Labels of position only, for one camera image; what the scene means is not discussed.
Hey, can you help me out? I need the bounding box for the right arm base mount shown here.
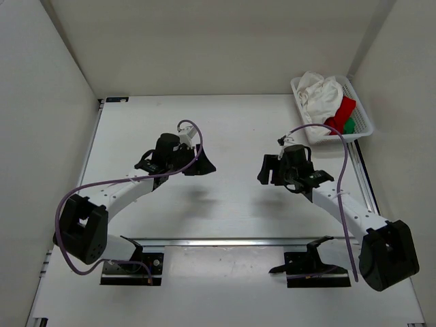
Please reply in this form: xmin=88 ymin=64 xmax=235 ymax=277
xmin=268 ymin=236 xmax=351 ymax=289

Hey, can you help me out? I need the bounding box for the white t shirt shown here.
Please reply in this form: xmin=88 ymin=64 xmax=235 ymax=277
xmin=296 ymin=71 xmax=343 ymax=124

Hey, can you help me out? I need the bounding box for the red t shirt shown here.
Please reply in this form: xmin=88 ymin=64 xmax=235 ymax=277
xmin=324 ymin=96 xmax=356 ymax=135

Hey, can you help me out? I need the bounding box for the white plastic basket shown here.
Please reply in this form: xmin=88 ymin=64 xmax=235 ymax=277
xmin=290 ymin=75 xmax=373 ymax=142

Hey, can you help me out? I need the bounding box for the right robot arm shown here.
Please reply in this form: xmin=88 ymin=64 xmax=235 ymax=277
xmin=258 ymin=144 xmax=420 ymax=292

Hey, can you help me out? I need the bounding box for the green t shirt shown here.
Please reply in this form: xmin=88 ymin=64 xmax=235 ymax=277
xmin=342 ymin=118 xmax=356 ymax=135

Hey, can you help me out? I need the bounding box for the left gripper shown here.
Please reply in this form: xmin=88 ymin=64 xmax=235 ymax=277
xmin=167 ymin=144 xmax=216 ymax=176

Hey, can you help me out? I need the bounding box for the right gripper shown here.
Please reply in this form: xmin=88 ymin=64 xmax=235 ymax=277
xmin=259 ymin=155 xmax=298 ymax=187

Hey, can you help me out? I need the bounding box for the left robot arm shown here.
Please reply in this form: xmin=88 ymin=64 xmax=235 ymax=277
xmin=54 ymin=133 xmax=216 ymax=273

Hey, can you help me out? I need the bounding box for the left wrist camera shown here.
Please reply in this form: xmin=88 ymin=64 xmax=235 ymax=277
xmin=177 ymin=125 xmax=198 ymax=144

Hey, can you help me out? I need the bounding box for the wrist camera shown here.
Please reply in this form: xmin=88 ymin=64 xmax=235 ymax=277
xmin=177 ymin=125 xmax=198 ymax=144
xmin=277 ymin=135 xmax=295 ymax=146

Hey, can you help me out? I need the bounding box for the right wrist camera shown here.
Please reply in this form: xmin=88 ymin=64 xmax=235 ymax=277
xmin=277 ymin=135 xmax=295 ymax=146

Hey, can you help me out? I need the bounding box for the aluminium frame rail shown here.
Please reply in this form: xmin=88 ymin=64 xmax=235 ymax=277
xmin=347 ymin=140 xmax=380 ymax=214

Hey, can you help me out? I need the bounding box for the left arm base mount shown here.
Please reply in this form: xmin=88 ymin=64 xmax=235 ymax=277
xmin=100 ymin=236 xmax=164 ymax=286

